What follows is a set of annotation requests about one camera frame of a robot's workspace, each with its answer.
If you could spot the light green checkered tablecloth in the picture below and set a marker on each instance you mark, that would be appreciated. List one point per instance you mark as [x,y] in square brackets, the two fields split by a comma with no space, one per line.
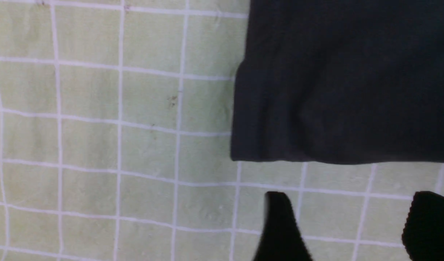
[115,118]

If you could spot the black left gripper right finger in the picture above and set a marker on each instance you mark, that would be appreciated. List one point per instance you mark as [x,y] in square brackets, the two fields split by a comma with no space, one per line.
[423,233]

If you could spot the dark gray long-sleeve shirt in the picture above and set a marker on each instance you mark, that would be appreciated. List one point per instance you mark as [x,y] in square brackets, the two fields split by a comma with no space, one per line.
[344,82]

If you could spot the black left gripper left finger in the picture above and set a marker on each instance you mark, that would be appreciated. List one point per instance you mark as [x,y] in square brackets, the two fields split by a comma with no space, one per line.
[280,239]

